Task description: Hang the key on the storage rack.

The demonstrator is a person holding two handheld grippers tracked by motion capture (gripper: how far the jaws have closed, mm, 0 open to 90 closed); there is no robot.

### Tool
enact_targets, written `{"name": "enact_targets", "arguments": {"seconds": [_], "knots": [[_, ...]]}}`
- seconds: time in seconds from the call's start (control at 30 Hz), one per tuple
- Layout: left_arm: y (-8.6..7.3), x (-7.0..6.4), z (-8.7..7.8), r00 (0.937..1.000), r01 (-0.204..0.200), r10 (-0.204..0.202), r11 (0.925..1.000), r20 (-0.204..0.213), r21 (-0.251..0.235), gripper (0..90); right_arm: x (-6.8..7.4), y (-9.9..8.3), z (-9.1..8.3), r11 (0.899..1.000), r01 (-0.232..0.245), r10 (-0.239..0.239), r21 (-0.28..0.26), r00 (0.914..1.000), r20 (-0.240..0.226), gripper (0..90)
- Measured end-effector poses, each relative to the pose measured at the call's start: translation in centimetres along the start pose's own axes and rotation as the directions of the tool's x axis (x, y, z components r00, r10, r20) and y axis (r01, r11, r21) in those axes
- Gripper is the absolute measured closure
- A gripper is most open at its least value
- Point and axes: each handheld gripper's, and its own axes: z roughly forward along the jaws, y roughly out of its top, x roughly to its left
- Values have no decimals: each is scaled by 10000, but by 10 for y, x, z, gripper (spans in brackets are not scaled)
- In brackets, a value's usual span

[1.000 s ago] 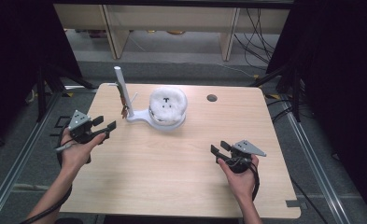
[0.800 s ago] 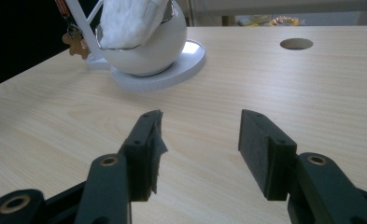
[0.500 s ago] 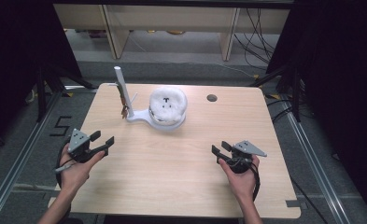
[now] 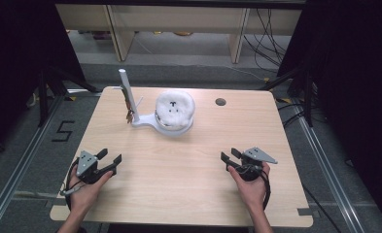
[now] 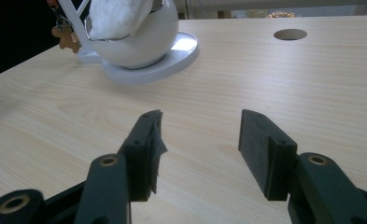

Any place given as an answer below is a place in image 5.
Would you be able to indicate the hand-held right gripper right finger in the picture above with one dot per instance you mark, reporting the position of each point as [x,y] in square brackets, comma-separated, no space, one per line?
[262,152]

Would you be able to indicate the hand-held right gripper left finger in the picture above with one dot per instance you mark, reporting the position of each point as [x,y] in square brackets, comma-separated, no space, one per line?
[140,155]

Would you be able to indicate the white hook stand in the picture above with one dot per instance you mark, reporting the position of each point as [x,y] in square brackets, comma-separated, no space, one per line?
[172,67]

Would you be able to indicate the white bowl silver rim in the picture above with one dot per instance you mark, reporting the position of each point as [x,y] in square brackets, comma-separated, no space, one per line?
[147,43]

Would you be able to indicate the white fluffy plush pouch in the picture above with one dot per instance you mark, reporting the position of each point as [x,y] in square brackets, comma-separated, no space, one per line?
[115,17]

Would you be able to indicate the yellow object under shelf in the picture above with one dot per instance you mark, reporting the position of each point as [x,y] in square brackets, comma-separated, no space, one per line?
[280,14]

